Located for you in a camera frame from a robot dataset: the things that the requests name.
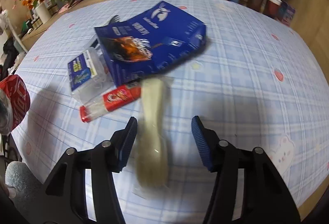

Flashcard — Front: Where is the cream plastic spoon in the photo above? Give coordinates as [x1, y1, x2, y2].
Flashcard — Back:
[136, 78, 168, 188]

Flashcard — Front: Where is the red cola can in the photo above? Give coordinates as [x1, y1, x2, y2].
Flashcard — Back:
[1, 75, 31, 135]

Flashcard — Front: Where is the blue plaid strawberry tablecloth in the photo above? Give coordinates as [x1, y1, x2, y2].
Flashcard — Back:
[12, 0, 328, 223]

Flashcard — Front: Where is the red white stick packet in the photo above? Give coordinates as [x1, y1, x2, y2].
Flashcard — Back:
[79, 83, 141, 123]

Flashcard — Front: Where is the clear box blue label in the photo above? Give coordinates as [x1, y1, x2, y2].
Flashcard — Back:
[67, 44, 114, 104]

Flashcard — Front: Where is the dark blue coffee bag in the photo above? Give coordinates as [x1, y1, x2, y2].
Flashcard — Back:
[94, 1, 206, 86]

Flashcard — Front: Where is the small blue box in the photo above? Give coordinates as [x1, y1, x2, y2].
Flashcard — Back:
[275, 1, 295, 27]

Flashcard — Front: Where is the white desk fan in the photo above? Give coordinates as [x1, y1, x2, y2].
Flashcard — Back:
[1, 9, 28, 53]

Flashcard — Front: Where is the red white paper cup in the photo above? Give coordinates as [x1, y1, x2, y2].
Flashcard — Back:
[264, 0, 282, 18]

